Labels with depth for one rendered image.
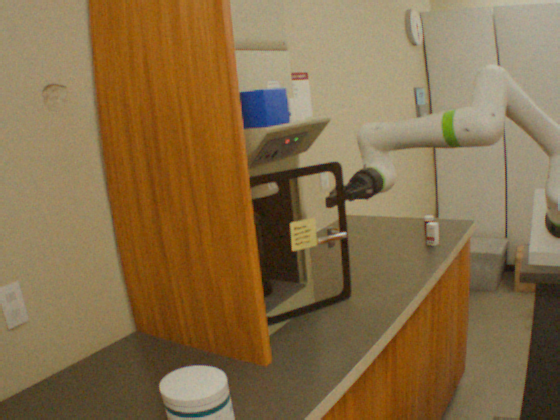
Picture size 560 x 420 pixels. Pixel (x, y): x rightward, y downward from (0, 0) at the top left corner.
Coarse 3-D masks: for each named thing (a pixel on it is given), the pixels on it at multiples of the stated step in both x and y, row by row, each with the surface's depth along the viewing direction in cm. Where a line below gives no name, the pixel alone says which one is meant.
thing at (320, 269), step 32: (256, 192) 128; (288, 192) 132; (320, 192) 137; (256, 224) 129; (288, 224) 133; (320, 224) 138; (288, 256) 135; (320, 256) 140; (288, 288) 136; (320, 288) 141
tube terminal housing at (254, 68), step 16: (240, 64) 125; (256, 64) 131; (272, 64) 137; (288, 64) 144; (240, 80) 126; (256, 80) 131; (288, 80) 144; (288, 96) 144; (288, 160) 145; (288, 320) 149
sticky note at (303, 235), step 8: (296, 224) 135; (304, 224) 136; (312, 224) 137; (296, 232) 135; (304, 232) 136; (312, 232) 137; (296, 240) 135; (304, 240) 137; (312, 240) 138; (296, 248) 136; (304, 248) 137
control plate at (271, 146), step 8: (288, 136) 128; (296, 136) 132; (304, 136) 137; (272, 144) 124; (280, 144) 128; (288, 144) 132; (296, 144) 137; (264, 152) 125; (272, 152) 129; (288, 152) 137; (256, 160) 125; (264, 160) 129; (272, 160) 133
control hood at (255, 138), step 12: (300, 120) 132; (312, 120) 133; (324, 120) 139; (252, 132) 118; (264, 132) 117; (276, 132) 120; (288, 132) 126; (300, 132) 132; (312, 132) 139; (252, 144) 119; (264, 144) 121; (300, 144) 140; (252, 156) 121; (288, 156) 141
